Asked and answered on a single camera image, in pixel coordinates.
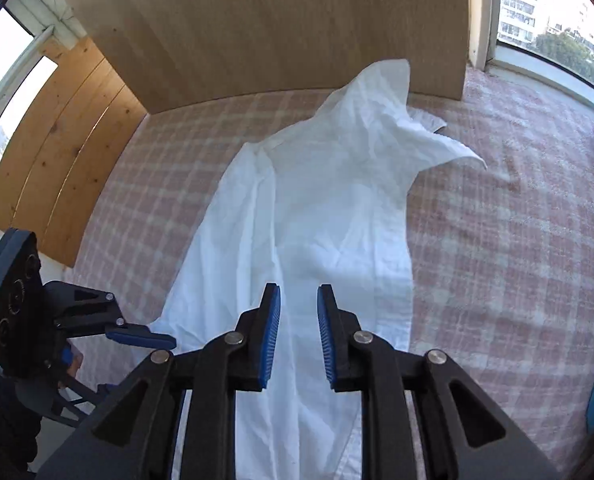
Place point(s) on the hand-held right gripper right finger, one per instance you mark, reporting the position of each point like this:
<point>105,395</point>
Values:
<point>327,340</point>

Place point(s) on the white button-up shirt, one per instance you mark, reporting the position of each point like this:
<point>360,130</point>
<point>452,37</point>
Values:
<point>327,210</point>

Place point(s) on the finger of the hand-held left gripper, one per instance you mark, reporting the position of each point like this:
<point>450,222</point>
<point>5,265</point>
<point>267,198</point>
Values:
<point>142,337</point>
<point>47,400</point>

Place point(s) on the person's left forearm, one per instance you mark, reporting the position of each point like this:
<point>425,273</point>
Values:
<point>2,430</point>

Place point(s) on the large white-framed window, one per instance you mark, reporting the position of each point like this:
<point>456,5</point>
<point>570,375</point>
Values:
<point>527,10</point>

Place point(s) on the knotty pine plank panel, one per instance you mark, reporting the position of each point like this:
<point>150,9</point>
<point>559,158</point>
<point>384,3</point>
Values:
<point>67,160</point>

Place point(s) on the pink plaid blanket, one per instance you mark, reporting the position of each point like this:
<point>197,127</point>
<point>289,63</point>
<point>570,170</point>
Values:
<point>502,260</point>

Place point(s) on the white-framed side window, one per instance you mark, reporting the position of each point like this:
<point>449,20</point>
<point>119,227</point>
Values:
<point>7,45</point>

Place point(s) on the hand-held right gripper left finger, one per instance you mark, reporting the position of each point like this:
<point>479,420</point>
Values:
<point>269,335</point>

